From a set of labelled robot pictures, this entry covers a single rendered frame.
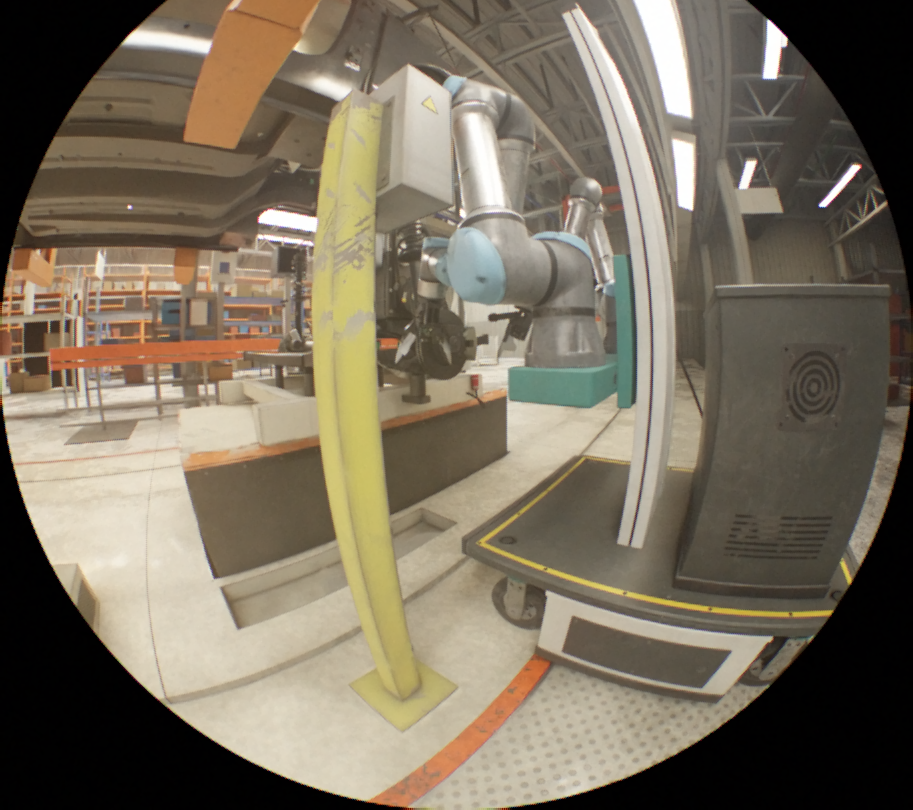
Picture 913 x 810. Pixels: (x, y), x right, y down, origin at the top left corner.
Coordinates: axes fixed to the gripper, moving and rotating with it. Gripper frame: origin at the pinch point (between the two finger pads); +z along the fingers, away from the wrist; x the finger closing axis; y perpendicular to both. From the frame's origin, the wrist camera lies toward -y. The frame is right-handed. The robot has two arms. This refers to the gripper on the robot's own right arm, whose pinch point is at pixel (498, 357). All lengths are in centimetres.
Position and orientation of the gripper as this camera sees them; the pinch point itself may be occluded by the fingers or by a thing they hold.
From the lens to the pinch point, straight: 119.1
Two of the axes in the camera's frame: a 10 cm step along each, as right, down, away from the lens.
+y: 9.1, 3.9, -1.5
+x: 2.0, -1.0, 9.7
